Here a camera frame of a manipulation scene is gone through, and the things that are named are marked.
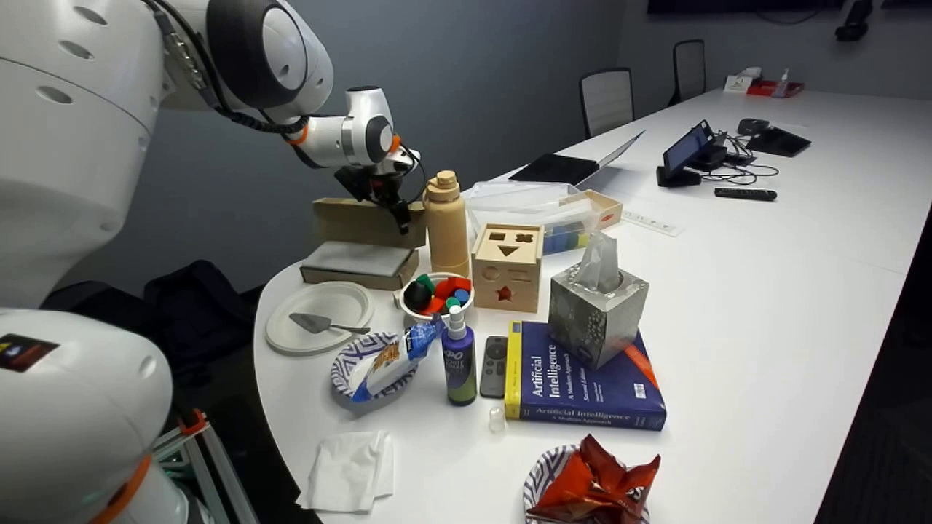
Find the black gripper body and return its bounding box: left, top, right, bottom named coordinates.
left=336, top=145, right=423, bottom=207

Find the brown cardboard box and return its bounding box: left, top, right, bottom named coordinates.
left=299, top=197, right=425, bottom=292

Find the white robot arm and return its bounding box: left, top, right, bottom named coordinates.
left=0, top=0, right=420, bottom=309

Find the wooden shape sorter box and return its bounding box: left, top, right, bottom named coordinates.
left=471, top=225, right=541, bottom=310

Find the open black laptop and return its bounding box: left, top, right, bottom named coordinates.
left=516, top=134, right=642, bottom=185

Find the grey tissue box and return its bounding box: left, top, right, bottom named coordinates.
left=547, top=233, right=649, bottom=366

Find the red flat box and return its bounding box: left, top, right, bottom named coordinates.
left=746, top=75, right=808, bottom=98

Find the tan plastic bottle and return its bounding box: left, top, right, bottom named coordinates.
left=423, top=169, right=468, bottom=273

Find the bowl of coloured blocks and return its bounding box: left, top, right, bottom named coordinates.
left=400, top=273, right=476, bottom=318

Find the white plastic plate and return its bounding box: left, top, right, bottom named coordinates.
left=266, top=283, right=374, bottom=354

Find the purple spray bottle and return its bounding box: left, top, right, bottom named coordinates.
left=444, top=305, right=477, bottom=404

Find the blue snack bag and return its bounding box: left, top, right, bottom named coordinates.
left=349, top=322, right=441, bottom=401

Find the blue patterned paper plate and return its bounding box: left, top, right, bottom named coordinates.
left=330, top=334, right=417, bottom=408

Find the clear plastic container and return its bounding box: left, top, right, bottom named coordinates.
left=467, top=184, right=624, bottom=252

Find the black remote control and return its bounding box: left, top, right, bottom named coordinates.
left=481, top=334, right=508, bottom=399

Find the black bag on floor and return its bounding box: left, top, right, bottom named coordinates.
left=44, top=258, right=256, bottom=424

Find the blue hardcover book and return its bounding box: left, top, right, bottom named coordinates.
left=505, top=321, right=668, bottom=431

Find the grey office chair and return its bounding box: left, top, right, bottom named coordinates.
left=580, top=66, right=634, bottom=134

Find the white folded napkin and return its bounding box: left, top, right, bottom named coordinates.
left=296, top=431, right=397, bottom=516

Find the tablet on stand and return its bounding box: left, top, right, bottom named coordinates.
left=656, top=118, right=726, bottom=190

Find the black pen case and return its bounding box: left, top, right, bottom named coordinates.
left=714, top=185, right=777, bottom=201

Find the orange crumpled wrapper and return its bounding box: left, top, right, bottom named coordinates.
left=528, top=431, right=663, bottom=524

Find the white tissue pack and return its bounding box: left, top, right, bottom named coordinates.
left=723, top=66, right=764, bottom=95

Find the black pouch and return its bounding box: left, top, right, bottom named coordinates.
left=749, top=127, right=810, bottom=158

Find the black webcam on mount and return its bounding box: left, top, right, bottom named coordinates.
left=837, top=0, right=875, bottom=43

